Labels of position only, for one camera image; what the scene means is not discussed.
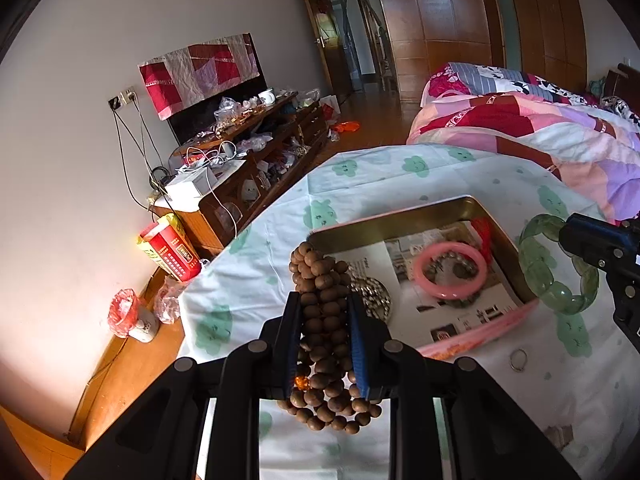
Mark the pink plastic bangle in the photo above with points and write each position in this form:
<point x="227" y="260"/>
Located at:
<point x="449" y="270"/>

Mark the wall power socket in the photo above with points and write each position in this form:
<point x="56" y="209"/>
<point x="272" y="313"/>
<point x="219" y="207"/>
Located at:
<point x="122" y="99"/>

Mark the red white paper bag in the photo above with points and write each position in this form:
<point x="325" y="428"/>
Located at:
<point x="330" y="107"/>

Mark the wooden bedroom door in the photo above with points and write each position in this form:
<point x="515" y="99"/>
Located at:
<point x="331" y="48"/>

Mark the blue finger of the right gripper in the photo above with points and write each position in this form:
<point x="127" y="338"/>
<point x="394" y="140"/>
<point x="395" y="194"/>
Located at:
<point x="610" y="248"/>

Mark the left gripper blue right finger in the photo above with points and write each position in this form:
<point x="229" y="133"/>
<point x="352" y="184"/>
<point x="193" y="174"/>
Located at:
<point x="447" y="420"/>

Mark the wooden wardrobe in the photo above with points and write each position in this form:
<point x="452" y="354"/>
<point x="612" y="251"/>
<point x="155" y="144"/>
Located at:
<point x="426" y="34"/>

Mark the wooden headboard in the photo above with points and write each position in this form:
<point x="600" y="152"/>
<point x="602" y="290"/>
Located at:
<point x="623" y="82"/>

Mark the orange item on floor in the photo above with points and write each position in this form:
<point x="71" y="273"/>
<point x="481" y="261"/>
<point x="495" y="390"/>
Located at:
<point x="346" y="127"/>

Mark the red yellow carton box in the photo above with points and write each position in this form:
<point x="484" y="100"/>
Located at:
<point x="166" y="243"/>

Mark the white box appliance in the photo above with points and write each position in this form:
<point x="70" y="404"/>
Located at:
<point x="185" y="190"/>

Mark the white cloud print bedsheet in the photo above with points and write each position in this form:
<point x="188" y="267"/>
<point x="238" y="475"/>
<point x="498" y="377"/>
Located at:
<point x="578" y="371"/>

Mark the patchwork cloth television cover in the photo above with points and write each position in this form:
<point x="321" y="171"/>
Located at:
<point x="182" y="78"/>

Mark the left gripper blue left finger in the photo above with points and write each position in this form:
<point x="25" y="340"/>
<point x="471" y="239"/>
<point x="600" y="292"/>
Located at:
<point x="160" y="435"/>

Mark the pink metal tin box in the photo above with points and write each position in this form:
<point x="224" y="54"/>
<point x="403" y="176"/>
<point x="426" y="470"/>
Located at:
<point x="366" y="231"/>

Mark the printed paper leaflet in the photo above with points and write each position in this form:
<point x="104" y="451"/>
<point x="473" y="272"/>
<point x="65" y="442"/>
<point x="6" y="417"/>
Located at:
<point x="381" y="274"/>

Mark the black television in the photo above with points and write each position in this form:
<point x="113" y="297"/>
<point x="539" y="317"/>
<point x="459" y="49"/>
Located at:
<point x="201" y="117"/>

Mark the bin with red bag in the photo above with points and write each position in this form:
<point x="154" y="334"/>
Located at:
<point x="128" y="317"/>

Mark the pink patchwork quilt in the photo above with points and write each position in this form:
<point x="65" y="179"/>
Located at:
<point x="592" y="146"/>

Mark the wooden television cabinet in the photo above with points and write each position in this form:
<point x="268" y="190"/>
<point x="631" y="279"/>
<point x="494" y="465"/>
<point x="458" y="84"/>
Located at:
<point x="255" y="161"/>

